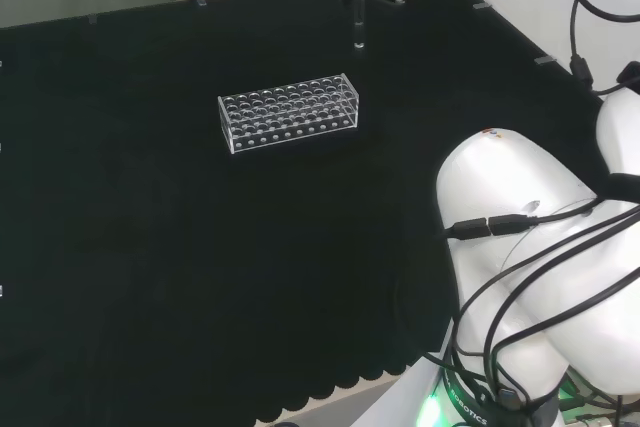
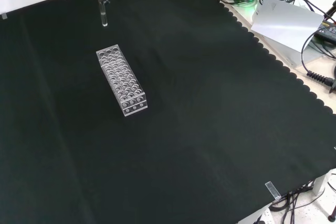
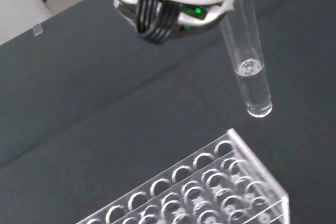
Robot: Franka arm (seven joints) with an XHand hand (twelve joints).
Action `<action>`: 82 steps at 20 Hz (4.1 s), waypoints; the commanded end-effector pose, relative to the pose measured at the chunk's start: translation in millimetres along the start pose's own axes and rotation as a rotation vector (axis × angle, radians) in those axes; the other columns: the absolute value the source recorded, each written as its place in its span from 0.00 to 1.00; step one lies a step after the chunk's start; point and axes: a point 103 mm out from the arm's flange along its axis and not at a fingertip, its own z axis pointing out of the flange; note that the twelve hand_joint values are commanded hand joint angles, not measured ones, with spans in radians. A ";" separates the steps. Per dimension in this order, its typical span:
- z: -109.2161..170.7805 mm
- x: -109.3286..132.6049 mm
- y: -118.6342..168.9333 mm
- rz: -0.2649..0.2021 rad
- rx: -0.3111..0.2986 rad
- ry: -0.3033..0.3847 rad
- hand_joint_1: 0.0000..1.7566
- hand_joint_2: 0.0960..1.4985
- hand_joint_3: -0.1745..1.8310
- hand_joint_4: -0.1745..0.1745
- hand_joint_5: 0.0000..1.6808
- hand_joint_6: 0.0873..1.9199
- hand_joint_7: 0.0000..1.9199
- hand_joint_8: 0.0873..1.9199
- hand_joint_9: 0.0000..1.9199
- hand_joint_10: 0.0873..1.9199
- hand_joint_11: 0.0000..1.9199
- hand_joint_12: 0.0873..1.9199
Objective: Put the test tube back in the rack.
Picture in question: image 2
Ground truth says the black cable with ribbed plug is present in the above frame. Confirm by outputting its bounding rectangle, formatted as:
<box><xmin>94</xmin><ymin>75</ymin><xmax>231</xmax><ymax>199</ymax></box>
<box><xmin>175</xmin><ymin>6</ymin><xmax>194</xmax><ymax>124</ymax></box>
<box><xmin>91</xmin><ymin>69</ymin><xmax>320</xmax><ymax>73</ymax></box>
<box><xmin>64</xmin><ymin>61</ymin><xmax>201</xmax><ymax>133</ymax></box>
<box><xmin>301</xmin><ymin>26</ymin><xmax>336</xmax><ymax>94</ymax></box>

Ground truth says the clear plastic test tube rack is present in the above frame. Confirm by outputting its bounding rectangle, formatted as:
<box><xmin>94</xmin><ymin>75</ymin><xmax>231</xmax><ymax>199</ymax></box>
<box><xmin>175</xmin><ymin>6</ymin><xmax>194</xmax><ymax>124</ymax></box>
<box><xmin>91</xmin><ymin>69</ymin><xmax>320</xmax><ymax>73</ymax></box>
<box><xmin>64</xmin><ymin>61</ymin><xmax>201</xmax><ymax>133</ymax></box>
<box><xmin>96</xmin><ymin>44</ymin><xmax>149</xmax><ymax>118</ymax></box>

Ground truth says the clear glass test tube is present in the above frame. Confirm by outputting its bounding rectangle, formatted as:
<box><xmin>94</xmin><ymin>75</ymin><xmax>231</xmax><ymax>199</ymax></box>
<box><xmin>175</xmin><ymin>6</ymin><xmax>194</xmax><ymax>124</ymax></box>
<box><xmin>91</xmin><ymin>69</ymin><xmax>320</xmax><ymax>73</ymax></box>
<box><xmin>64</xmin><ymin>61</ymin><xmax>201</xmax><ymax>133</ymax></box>
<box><xmin>99</xmin><ymin>0</ymin><xmax>109</xmax><ymax>28</ymax></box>

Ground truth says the pale paper sheet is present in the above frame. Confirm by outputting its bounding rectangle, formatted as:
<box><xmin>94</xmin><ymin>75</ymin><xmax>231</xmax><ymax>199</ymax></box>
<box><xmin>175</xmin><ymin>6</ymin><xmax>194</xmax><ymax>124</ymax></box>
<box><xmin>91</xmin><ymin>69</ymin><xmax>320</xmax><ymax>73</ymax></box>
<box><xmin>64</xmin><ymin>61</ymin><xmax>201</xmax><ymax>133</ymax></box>
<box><xmin>250</xmin><ymin>0</ymin><xmax>326</xmax><ymax>54</ymax></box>

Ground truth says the white power strip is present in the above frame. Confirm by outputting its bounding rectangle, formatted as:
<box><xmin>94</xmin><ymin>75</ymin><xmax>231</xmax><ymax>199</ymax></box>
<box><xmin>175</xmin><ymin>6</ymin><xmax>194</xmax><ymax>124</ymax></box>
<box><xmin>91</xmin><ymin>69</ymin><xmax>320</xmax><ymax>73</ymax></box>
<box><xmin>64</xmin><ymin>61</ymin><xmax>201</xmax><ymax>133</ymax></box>
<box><xmin>251</xmin><ymin>207</ymin><xmax>274</xmax><ymax>224</ymax></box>

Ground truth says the black bench cloth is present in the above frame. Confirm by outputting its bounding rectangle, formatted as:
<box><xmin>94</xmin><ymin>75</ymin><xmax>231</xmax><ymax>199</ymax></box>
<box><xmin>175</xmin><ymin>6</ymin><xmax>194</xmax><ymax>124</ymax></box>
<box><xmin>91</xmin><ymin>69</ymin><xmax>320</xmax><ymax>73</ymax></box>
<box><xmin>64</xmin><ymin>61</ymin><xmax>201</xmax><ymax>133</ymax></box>
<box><xmin>0</xmin><ymin>0</ymin><xmax>336</xmax><ymax>224</ymax></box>

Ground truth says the black power adapter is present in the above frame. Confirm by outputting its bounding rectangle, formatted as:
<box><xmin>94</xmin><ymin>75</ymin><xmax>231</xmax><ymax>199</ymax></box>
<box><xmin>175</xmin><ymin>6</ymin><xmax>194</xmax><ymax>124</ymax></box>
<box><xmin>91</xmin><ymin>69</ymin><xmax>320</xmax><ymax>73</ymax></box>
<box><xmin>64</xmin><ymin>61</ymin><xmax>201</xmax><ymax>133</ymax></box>
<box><xmin>314</xmin><ymin>20</ymin><xmax>336</xmax><ymax>44</ymax></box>

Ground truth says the white table leg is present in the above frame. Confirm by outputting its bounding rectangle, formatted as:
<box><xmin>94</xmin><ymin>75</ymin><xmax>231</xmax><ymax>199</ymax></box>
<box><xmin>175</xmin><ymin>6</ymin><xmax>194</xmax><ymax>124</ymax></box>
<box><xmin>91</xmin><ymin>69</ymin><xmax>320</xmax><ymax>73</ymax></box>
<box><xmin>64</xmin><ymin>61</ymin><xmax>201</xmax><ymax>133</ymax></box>
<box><xmin>311</xmin><ymin>166</ymin><xmax>336</xmax><ymax>196</ymax></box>

